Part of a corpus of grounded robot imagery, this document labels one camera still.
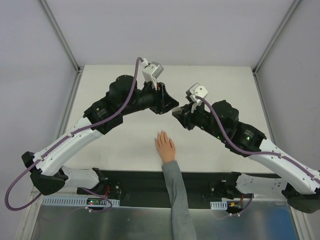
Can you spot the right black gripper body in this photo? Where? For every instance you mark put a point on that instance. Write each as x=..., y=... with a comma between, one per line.
x=188, y=116

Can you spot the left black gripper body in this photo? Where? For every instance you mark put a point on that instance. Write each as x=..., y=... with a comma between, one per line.
x=159, y=97

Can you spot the clear nail polish bottle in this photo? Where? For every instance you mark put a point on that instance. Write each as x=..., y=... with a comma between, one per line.
x=177, y=110

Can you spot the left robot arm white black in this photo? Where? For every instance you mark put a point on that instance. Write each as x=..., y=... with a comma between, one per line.
x=48, y=172

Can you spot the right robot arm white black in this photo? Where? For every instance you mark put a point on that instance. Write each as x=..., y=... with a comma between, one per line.
x=296, y=183

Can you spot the grey sleeved forearm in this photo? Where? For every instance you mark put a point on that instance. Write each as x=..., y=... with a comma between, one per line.
x=181, y=221

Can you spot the person hand long nails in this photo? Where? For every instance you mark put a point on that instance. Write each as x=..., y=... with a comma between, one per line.
x=165, y=147

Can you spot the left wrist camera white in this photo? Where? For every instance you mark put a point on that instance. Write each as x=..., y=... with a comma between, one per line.
x=151, y=71

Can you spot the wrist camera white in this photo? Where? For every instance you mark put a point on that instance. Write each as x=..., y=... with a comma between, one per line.
x=151, y=71
x=192, y=94

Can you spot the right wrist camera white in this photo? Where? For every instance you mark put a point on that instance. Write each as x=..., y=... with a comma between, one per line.
x=192, y=94

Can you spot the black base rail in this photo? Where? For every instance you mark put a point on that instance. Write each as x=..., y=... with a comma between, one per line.
x=148, y=188

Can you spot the left aluminium frame post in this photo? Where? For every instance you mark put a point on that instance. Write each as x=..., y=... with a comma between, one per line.
x=59, y=34

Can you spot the aluminium frame post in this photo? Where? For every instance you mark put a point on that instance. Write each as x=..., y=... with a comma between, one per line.
x=59, y=34
x=293, y=7

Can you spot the right white cable duct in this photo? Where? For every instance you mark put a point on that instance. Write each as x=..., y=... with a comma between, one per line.
x=225, y=204

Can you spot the white cable duct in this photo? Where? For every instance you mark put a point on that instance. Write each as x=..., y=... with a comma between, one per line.
x=71, y=201
x=225, y=204

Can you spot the left white cable duct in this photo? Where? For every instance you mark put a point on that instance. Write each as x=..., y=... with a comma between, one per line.
x=71, y=201

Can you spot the right aluminium frame post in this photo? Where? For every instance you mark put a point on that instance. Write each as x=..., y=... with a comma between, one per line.
x=293, y=7

